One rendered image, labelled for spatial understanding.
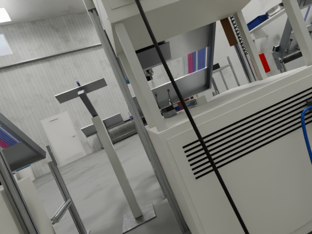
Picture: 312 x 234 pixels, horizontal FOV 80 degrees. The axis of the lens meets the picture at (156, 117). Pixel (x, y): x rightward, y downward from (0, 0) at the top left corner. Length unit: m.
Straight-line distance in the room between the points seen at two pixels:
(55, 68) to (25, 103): 1.98
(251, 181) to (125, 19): 0.69
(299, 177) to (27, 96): 9.42
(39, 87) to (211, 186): 9.25
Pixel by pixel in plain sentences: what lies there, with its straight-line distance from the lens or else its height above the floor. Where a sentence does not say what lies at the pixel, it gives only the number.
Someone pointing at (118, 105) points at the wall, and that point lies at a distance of 9.42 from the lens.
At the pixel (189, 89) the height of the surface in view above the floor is 0.74.
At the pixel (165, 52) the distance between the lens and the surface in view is 1.28.
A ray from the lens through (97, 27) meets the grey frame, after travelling 1.13.
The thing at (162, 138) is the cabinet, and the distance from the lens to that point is 0.61.
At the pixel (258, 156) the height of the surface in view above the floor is 0.40.
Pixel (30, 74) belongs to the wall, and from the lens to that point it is 9.83.
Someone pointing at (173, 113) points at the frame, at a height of 0.64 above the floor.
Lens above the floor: 0.69
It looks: 2 degrees down
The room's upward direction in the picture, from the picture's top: 23 degrees counter-clockwise
